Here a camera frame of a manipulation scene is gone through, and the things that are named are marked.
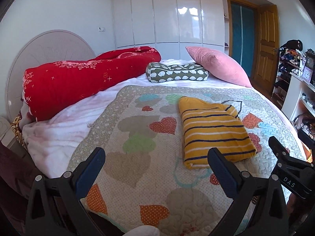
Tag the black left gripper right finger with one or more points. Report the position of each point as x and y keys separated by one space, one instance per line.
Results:
x=270 y=213

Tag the yellow striped knit sweater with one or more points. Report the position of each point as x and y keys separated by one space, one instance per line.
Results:
x=207 y=125

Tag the red rolled blanket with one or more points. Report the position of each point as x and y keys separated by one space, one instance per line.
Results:
x=51 y=87

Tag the quilted heart pattern bedspread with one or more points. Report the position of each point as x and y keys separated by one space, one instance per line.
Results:
x=193 y=202

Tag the person's right hand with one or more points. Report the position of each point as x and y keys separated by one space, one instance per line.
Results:
x=291 y=203

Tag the round white headboard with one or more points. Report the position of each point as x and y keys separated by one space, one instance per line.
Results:
x=49 y=46

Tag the white pink bed sheet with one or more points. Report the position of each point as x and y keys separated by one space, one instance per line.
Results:
x=73 y=127

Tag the white glossy wardrobe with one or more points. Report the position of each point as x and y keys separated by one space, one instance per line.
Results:
x=170 y=25

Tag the white shelf with clutter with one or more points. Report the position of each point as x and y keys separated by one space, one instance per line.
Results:
x=294 y=96

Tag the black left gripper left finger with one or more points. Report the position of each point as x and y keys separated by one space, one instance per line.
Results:
x=55 y=208

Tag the wooden door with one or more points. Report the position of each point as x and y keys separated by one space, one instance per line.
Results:
x=254 y=41

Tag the green sheep pattern pillow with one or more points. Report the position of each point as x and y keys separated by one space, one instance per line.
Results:
x=159 y=73

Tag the small desk clock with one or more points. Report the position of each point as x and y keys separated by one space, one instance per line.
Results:
x=307 y=74

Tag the pink pillow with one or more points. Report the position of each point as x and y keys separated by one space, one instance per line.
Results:
x=219 y=65

